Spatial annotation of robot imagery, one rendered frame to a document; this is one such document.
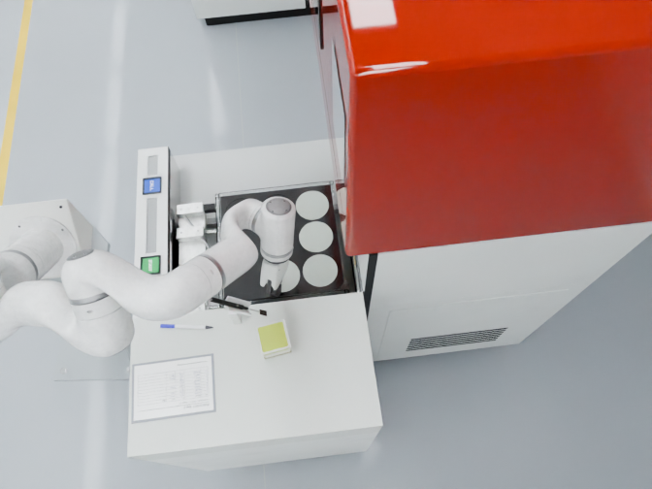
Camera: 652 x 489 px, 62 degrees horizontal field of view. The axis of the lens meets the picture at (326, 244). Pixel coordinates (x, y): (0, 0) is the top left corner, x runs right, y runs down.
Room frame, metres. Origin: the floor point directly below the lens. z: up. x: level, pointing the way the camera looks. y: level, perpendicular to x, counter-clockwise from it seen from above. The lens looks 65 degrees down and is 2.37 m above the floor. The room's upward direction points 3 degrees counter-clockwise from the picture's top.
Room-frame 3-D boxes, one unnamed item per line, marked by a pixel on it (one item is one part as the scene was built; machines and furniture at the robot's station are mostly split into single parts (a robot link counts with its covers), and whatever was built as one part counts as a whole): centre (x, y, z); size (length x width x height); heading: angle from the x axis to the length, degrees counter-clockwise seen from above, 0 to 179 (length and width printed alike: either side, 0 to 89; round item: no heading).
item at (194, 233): (0.73, 0.40, 0.89); 0.08 x 0.03 x 0.03; 94
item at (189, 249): (0.65, 0.40, 0.87); 0.36 x 0.08 x 0.03; 4
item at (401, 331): (0.92, -0.41, 0.41); 0.82 x 0.70 x 0.82; 4
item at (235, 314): (0.44, 0.23, 1.03); 0.06 x 0.04 x 0.13; 94
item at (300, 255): (0.69, 0.14, 0.90); 0.34 x 0.34 x 0.01; 4
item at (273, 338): (0.36, 0.15, 1.00); 0.07 x 0.07 x 0.07; 12
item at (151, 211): (0.73, 0.50, 0.89); 0.55 x 0.09 x 0.14; 4
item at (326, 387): (0.30, 0.21, 0.89); 0.62 x 0.35 x 0.14; 94
